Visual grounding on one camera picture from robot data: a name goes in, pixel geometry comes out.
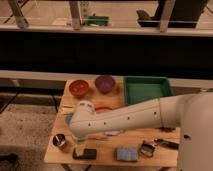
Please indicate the yellow banana toy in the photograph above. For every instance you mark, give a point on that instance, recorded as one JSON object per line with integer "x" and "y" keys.
{"x": 66, "y": 110}

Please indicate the blue crumpled cloth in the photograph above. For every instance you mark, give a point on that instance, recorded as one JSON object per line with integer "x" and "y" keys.
{"x": 113, "y": 133}

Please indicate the purple bowl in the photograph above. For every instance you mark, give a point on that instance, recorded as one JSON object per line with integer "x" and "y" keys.
{"x": 105, "y": 83}

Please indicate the green box on shelf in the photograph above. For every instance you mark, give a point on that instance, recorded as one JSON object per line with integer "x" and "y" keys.
{"x": 97, "y": 20}

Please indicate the blue sponge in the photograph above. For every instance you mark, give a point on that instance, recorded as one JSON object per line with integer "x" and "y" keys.
{"x": 127, "y": 154}

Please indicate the black handled knife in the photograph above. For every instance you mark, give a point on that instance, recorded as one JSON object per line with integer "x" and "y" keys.
{"x": 166, "y": 143}

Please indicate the dark object on shelf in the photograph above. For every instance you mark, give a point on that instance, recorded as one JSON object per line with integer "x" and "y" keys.
{"x": 145, "y": 20}

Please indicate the metal cup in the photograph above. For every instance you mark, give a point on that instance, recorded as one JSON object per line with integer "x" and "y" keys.
{"x": 59, "y": 141}

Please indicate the black rectangular block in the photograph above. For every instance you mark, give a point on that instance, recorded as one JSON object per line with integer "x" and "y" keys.
{"x": 86, "y": 154}

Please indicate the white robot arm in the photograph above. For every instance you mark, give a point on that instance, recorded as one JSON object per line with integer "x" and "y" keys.
{"x": 192, "y": 113}

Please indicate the brown dried food pile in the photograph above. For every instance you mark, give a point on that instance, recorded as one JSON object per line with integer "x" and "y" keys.
{"x": 167, "y": 129}

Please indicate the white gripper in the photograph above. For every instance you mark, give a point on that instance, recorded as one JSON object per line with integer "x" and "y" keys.
{"x": 79, "y": 148}

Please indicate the red bowl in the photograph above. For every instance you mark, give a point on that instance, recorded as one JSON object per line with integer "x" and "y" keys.
{"x": 79, "y": 88}

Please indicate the metal fork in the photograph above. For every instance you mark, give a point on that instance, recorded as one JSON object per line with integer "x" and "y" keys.
{"x": 98, "y": 138}

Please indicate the blue cup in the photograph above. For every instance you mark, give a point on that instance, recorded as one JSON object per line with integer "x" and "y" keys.
{"x": 68, "y": 118}

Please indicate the green plastic tray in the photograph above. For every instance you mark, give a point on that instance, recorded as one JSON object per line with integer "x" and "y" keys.
{"x": 142, "y": 88}

